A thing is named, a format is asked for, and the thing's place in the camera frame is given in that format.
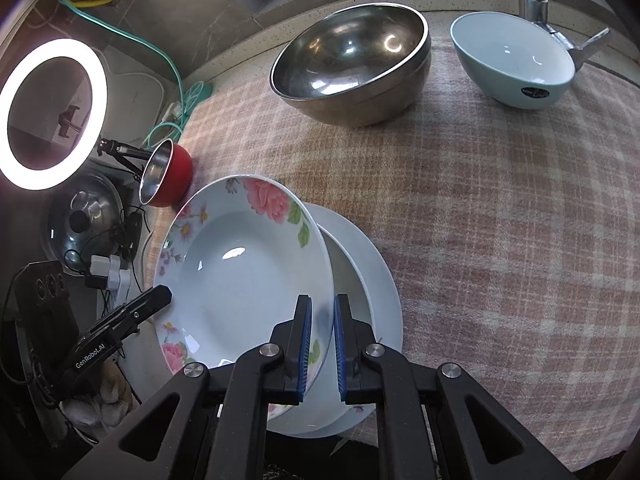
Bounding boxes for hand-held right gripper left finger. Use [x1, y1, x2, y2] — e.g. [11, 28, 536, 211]
[60, 294, 315, 480]

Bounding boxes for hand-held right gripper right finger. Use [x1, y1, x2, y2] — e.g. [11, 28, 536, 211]
[333, 293, 576, 480]

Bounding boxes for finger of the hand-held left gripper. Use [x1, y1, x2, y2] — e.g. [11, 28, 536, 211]
[87, 285, 174, 348]

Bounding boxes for white plate with pink blossoms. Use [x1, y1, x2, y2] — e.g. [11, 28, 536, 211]
[265, 202, 404, 436]

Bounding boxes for white plate with pink rose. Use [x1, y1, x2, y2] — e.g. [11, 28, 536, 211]
[152, 175, 335, 418]

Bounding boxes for large stainless steel bowl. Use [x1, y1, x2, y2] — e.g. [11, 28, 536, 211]
[269, 2, 432, 128]

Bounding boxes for light blue ceramic bowl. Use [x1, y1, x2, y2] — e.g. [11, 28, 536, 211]
[449, 11, 576, 111]

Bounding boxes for person's left hand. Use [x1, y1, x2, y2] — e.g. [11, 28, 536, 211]
[62, 362, 136, 428]

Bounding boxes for white plug adapter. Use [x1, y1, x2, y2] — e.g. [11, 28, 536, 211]
[89, 254, 135, 291]

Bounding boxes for black appliance with dials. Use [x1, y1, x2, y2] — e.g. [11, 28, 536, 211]
[10, 260, 81, 376]

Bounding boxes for black stand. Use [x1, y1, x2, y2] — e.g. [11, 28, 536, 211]
[115, 212, 146, 263]

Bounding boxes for steel pot lid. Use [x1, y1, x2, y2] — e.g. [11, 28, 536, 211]
[47, 172, 125, 276]

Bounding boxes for small red bowl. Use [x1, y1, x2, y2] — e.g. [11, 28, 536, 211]
[138, 140, 194, 208]

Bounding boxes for black tripod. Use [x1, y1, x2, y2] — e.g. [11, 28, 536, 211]
[97, 139, 151, 181]

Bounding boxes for pink plaid tablecloth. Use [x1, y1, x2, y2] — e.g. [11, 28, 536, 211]
[142, 20, 640, 471]

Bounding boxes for teal power strip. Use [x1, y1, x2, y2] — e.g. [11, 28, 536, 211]
[70, 2, 216, 147]

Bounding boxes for chrome faucet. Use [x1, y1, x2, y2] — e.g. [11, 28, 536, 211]
[517, 0, 612, 72]

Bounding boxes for white ring light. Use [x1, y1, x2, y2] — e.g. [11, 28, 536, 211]
[0, 38, 108, 191]

